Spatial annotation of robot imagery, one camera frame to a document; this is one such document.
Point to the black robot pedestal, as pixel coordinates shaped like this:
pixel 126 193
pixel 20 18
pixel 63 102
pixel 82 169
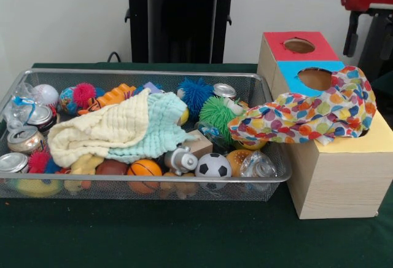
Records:
pixel 184 19

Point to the small orange basketball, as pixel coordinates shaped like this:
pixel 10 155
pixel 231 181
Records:
pixel 144 168

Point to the colourful butterfly print cloth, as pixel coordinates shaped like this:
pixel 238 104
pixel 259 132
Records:
pixel 291 114

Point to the shallow clear plastic bin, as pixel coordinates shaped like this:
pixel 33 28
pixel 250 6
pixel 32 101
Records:
pixel 122 188

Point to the small soccer ball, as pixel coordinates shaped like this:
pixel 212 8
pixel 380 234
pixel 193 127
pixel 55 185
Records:
pixel 213 165

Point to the grey toy robot figure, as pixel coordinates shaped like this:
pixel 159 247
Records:
pixel 179 160

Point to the yellow ball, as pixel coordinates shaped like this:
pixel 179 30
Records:
pixel 251 145

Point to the blue spiky ball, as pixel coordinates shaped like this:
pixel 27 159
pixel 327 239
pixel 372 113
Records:
pixel 196 96

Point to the light blue cloth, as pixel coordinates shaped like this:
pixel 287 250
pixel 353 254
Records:
pixel 162 126

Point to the green spiky ball with eyes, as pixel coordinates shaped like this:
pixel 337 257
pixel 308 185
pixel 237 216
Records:
pixel 218 114

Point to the cream waffle cloth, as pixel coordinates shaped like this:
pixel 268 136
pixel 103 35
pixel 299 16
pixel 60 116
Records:
pixel 101 126

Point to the wooden box with three holes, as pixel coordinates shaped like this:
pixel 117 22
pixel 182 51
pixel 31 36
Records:
pixel 337 182

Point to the white baseball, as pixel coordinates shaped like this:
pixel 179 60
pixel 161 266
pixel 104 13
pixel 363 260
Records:
pixel 46 94

